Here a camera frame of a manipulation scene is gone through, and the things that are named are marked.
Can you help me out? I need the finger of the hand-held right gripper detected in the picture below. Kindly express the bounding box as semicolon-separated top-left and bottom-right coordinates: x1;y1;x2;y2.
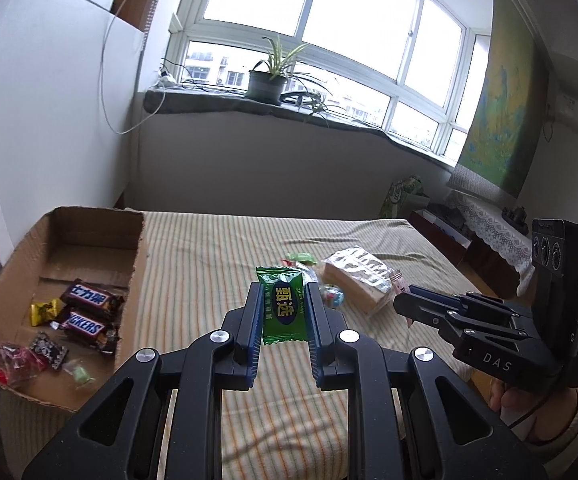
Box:
409;284;516;317
393;293;513;344

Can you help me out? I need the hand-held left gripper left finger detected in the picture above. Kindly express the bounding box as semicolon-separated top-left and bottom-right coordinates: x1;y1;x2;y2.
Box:
21;282;266;480

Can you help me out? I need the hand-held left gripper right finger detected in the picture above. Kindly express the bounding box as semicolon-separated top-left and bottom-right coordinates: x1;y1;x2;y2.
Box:
308;283;550;480

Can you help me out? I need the green candy packet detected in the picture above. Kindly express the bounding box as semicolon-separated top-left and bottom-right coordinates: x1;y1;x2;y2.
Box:
255;266;304;346
283;251;318;267

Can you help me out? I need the small colourful candy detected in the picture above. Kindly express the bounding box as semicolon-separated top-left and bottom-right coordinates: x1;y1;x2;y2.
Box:
319;282;348;309

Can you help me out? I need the clear packaged sliced bread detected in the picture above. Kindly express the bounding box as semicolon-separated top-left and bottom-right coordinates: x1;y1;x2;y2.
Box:
321;247;406;318

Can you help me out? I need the brown chocolate bar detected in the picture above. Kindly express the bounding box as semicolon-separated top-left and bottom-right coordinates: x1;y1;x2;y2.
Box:
51;310;120;356
60;280;126;318

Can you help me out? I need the small light green candy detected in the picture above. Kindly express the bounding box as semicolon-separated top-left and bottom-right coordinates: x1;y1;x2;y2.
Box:
66;362;93;390

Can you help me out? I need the black patterned snack packet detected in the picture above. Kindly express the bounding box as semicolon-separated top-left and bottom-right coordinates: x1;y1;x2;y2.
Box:
30;332;70;372

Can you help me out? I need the small yellow candy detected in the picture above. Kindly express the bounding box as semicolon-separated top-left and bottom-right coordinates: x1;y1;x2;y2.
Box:
29;298;64;328

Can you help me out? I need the red dried fruit packet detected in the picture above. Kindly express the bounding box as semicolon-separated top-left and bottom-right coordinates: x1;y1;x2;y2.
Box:
0;341;48;387

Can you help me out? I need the person's right hand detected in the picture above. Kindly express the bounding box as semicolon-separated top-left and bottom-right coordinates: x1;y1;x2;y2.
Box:
489;378;578;442

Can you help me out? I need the dark wooden cabinet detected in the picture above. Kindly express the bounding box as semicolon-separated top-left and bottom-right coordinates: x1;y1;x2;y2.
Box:
461;230;530;301

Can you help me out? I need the red cardboard box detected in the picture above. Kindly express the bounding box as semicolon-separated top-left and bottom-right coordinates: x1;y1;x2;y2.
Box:
409;205;474;261

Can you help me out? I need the white lace cloth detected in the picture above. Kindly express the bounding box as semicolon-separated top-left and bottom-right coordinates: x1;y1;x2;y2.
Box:
446;190;537;296

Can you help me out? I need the striped cloth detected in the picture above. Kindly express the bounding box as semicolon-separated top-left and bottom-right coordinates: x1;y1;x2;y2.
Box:
0;210;474;480

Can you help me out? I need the dark figurine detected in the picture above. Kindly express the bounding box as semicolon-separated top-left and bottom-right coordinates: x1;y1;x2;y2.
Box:
501;205;530;236

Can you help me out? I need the green paper bag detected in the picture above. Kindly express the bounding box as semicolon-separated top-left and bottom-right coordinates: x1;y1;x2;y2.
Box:
380;176;430;219

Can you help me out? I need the small spider plant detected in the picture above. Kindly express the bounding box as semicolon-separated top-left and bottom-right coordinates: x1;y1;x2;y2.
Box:
294;77;337;128

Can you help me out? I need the grey windowsill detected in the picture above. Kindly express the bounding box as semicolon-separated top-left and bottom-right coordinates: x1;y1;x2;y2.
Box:
144;85;462;168

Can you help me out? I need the potted spider plant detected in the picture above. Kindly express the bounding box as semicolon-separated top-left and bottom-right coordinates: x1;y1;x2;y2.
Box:
246;35;310;107

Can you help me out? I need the window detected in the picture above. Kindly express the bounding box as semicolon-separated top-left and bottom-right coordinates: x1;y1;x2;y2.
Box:
169;0;494;161

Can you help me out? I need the white cabinet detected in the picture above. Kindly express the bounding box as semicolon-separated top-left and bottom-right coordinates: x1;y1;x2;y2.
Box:
0;0;147;261

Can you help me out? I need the wall map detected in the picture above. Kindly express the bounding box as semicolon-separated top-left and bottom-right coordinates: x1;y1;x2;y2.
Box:
449;0;552;201

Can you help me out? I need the black cable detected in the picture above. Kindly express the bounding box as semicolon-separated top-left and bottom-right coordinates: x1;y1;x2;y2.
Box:
161;57;250;97

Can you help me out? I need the white cable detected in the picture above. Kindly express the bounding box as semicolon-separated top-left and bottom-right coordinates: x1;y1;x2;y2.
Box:
99;10;166;136

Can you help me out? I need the white bead cord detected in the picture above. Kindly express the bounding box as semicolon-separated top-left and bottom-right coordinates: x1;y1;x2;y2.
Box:
141;0;170;56

